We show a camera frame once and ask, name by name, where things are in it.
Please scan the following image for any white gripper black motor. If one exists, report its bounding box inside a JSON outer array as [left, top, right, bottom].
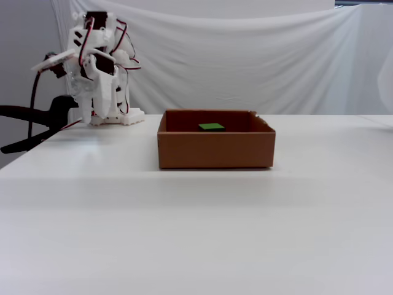
[[68, 53, 120, 125]]

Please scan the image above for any green cube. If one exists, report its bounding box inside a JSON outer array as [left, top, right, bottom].
[[198, 122, 226, 132]]

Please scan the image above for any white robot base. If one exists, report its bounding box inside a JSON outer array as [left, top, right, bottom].
[[90, 107, 146, 127]]

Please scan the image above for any brown cardboard box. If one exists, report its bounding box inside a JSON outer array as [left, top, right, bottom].
[[157, 109, 276, 170]]

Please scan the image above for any black table clamp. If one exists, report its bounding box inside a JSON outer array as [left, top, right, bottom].
[[0, 95, 78, 154]]

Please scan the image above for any white backdrop cloth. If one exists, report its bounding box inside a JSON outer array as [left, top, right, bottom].
[[50, 0, 393, 117]]

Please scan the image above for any thin red wire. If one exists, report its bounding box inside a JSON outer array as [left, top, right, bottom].
[[60, 119, 84, 132]]

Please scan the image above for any red black servo cable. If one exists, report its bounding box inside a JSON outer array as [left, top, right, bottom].
[[78, 17, 95, 67], [113, 18, 138, 61]]

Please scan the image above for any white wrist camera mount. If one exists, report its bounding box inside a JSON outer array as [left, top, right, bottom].
[[29, 49, 76, 79]]

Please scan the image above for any black camera cable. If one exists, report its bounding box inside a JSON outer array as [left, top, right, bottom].
[[28, 72, 42, 139]]

